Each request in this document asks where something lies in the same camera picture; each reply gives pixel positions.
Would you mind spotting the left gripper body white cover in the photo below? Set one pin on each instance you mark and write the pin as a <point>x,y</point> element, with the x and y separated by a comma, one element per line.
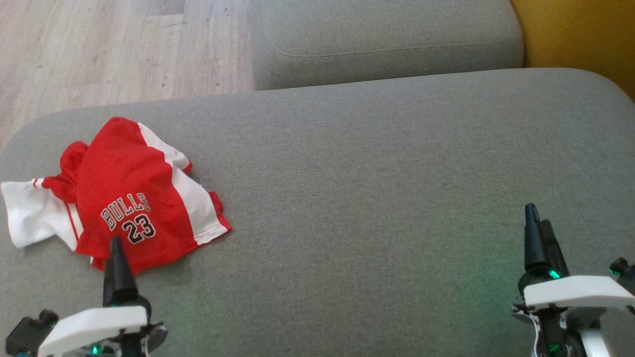
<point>94,325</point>

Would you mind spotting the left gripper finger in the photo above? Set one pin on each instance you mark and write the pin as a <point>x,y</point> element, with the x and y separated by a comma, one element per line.
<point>119,277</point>

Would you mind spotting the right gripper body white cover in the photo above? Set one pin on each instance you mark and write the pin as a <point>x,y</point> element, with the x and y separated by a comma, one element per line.
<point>570,292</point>

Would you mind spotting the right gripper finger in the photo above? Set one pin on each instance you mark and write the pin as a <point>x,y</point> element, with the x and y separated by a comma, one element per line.
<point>535,243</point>
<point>554,253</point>

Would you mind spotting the red basketball shorts white stripes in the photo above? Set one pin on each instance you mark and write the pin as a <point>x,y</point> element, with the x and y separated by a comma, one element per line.
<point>124,188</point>

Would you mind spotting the red shirt white sleeves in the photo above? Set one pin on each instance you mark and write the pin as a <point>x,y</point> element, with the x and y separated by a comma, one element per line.
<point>30,213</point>

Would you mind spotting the large yellow sofa back cushion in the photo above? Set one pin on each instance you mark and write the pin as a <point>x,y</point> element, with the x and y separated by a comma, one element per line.
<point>585,34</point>

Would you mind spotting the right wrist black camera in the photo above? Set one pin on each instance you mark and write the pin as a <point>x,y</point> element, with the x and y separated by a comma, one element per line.
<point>625,272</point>

